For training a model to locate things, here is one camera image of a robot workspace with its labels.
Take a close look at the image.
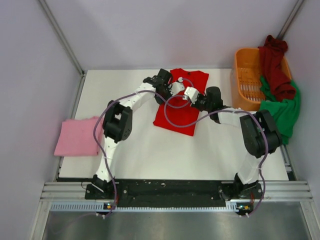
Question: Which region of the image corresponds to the red teddy bear t-shirt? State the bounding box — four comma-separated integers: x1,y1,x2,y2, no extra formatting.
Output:
153,68,209,137

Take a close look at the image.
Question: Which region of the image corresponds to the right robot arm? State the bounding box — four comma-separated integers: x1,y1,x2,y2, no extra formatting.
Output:
184,86,283,200

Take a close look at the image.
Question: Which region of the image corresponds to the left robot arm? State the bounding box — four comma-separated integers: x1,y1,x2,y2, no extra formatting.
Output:
92,68,177,199

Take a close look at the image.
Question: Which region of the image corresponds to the orange plastic basket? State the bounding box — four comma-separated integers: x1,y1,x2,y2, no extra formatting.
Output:
231,48,292,112

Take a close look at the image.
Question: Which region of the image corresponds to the dark red t-shirt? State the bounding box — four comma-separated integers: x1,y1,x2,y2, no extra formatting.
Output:
258,35,297,102

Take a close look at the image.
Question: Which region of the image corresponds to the green t-shirt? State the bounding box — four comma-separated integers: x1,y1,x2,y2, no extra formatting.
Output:
259,75,301,145

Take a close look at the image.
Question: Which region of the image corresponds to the folded pink t-shirt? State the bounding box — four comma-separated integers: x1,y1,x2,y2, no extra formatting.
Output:
54,116,103,157

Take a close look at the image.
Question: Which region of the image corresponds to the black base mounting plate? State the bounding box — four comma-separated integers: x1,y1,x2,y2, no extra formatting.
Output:
85,179,263,208

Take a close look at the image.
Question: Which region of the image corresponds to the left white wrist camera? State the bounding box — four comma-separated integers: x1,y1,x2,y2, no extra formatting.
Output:
170,77,186,96

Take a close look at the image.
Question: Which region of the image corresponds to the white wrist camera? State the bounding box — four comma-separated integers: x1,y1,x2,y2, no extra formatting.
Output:
170,77,186,96
182,86,200,104

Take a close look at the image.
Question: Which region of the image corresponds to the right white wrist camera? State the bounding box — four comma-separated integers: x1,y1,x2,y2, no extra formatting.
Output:
182,86,200,104

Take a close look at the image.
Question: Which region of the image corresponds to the right corner aluminium post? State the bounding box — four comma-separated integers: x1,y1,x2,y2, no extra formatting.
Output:
276,0,307,40

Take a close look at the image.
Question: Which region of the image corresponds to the corner aluminium post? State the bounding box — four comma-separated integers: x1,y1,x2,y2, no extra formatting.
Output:
276,0,307,40
36,0,85,76

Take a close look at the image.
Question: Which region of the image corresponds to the left corner aluminium post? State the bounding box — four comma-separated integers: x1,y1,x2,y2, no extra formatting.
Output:
36,0,85,76

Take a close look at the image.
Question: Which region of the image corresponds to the aluminium frame rail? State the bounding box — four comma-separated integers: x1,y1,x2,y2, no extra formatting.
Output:
40,181,313,202

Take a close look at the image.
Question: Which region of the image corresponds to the grey slotted cable duct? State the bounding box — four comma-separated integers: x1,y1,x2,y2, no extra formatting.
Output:
50,201,239,213

